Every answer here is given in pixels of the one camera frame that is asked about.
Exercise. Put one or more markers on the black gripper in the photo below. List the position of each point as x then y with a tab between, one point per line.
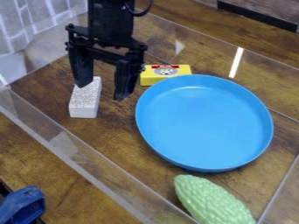
106	40

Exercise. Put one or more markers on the white speckled foam block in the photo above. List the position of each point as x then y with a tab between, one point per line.
84	100

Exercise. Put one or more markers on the blue round tray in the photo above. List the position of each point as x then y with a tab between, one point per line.
204	123

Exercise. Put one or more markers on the yellow rectangular box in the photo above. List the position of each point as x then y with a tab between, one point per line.
157	73

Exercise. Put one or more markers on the white grid curtain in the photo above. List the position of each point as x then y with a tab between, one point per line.
26	17

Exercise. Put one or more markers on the green bitter gourd toy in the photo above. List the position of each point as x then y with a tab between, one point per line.
208	202

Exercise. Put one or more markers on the clear acrylic enclosure wall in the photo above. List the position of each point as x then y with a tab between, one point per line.
98	172

